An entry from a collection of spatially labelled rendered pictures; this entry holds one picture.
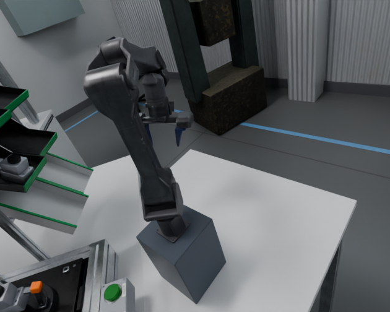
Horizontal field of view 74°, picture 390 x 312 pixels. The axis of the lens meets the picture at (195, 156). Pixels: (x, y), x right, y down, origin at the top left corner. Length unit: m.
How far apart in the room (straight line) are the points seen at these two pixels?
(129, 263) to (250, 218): 0.41
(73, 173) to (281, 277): 0.80
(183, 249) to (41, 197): 0.54
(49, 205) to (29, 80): 3.78
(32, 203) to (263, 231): 0.72
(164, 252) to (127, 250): 0.33
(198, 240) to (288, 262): 0.28
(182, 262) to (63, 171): 0.64
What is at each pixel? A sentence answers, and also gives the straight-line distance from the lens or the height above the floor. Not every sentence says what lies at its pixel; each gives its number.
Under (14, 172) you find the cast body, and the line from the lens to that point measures 0.82.
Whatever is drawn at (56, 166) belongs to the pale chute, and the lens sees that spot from 1.11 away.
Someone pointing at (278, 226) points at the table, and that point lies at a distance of 0.86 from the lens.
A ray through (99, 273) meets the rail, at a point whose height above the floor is 0.96.
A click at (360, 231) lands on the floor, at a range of 1.96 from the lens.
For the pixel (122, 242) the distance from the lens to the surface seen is 0.97.
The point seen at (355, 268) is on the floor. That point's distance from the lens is 1.82.
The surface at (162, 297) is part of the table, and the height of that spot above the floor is 0.86.
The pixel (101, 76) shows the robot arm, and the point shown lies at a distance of 0.45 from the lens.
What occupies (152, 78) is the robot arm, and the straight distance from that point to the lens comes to 0.68.
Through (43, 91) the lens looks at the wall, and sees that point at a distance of 4.70.
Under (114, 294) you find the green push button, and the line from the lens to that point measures 0.74.
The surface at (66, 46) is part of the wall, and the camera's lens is 4.84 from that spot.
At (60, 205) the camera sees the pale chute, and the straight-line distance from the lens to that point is 0.97.
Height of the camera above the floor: 1.56
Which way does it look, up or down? 36 degrees down
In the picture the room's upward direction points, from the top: 18 degrees counter-clockwise
